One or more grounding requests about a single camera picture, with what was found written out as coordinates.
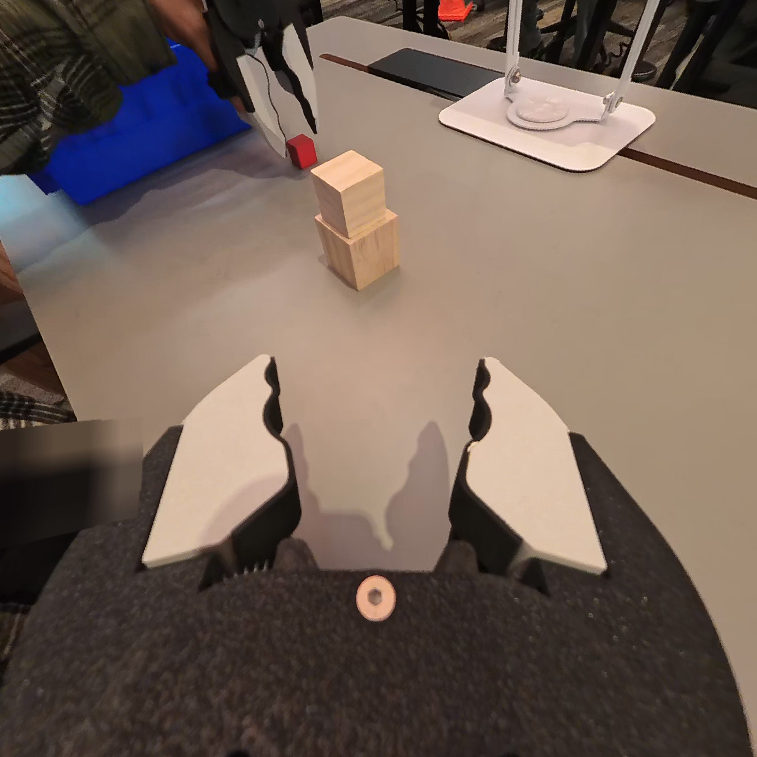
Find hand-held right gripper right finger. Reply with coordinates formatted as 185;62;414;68
447;356;609;576

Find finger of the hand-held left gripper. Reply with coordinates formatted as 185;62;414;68
267;24;320;136
235;51;291;158

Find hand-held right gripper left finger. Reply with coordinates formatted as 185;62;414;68
141;354;304;572

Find red wooden cube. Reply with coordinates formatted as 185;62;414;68
285;133;319;169

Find blue plastic bin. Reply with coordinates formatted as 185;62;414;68
28;37;256;207

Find medium plain wooden cube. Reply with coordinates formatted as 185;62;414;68
310;149;387;240

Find large plain wooden cube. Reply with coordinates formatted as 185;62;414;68
314;208;400;291

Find person's left forearm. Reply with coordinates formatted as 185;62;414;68
0;0;179;176

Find person's left hand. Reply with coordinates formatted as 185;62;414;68
149;0;215;67

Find person's plaid shirt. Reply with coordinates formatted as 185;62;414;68
0;389;78;433

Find black chair armrest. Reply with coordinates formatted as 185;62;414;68
0;298;44;363

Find white document stand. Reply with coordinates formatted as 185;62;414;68
438;0;656;173

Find brown wooden panel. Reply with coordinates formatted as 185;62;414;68
0;242;27;310

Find black desk cable cover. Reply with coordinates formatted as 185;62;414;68
367;48;505;101

